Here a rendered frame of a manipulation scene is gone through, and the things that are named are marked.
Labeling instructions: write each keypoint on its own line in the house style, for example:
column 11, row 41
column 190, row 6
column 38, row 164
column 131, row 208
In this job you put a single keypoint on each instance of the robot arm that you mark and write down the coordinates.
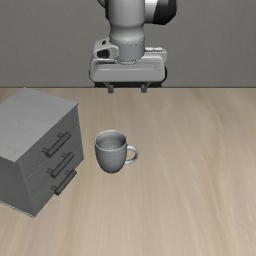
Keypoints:
column 128, row 20

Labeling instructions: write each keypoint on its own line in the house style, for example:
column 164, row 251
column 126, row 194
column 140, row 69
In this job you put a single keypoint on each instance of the grey cabinet with drawers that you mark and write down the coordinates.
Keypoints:
column 36, row 146

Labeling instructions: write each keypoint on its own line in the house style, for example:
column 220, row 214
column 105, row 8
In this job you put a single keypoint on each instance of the grey porcelain mug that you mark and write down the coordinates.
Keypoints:
column 111, row 151

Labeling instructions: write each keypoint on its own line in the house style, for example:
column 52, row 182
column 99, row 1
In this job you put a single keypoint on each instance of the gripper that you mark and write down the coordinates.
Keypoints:
column 128, row 70

